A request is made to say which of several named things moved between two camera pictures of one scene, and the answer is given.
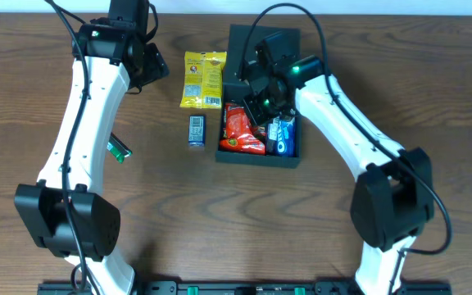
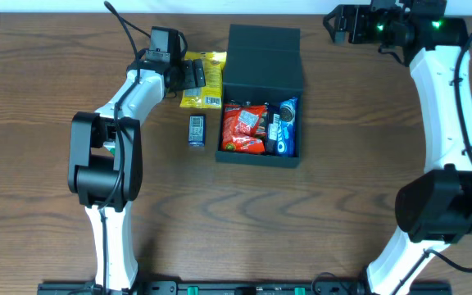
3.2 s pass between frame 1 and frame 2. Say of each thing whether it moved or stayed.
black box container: stayed
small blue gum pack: stayed
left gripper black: moved
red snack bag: stayed
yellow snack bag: stayed
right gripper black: moved
